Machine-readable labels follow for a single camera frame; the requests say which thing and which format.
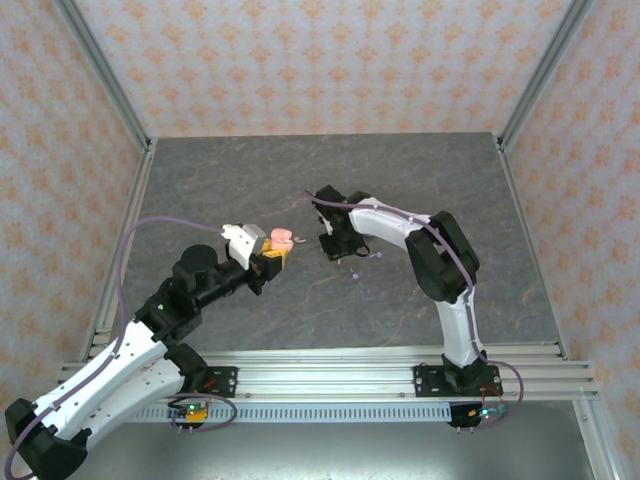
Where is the pink earbud charging case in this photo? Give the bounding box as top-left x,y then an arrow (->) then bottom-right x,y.
269,227 -> 296,251

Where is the yellow controller board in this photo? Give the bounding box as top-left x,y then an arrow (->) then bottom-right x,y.
177,399 -> 211,424

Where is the small controller board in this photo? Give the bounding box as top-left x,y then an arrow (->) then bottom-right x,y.
467,405 -> 506,421

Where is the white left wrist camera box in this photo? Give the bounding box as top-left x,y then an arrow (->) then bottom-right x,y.
221,223 -> 272,271

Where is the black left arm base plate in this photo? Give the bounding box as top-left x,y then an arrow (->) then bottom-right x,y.
199,366 -> 239,401

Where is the aluminium table side rail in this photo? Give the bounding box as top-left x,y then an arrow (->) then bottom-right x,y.
74,139 -> 159,364
494,134 -> 571,361

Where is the aluminium base rail beam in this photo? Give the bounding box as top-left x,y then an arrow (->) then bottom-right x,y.
59,342 -> 601,401

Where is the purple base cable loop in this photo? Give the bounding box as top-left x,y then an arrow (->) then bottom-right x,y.
166,393 -> 239,432

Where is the white slotted cable duct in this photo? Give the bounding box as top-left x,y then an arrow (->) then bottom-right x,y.
127,402 -> 454,424

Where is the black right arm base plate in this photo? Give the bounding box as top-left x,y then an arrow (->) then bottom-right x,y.
413,364 -> 501,399

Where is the aluminium frame post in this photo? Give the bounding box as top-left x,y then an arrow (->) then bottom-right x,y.
52,0 -> 156,151
497,0 -> 599,151
572,397 -> 621,480

